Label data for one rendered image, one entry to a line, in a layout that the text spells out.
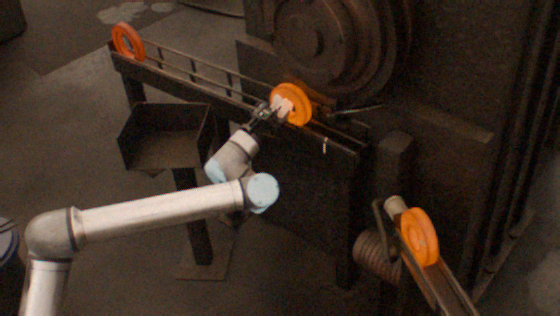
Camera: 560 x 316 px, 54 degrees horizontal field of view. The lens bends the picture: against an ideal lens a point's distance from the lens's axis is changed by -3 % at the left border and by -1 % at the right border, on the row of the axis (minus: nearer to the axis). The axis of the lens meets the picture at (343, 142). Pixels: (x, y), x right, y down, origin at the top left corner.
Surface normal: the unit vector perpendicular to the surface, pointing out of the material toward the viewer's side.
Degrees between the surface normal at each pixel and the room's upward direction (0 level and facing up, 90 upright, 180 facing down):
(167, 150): 5
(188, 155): 5
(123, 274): 0
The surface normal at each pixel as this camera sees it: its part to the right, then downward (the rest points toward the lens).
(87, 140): 0.00, -0.77
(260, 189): 0.39, -0.14
